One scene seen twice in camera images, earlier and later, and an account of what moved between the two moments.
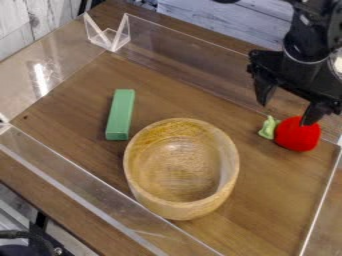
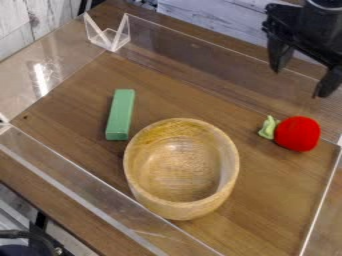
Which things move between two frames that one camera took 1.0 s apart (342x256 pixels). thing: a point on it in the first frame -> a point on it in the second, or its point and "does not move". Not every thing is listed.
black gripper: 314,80 -> 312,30
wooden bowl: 181,164 does not move
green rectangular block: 121,115 does not move
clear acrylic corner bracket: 109,38 does not move
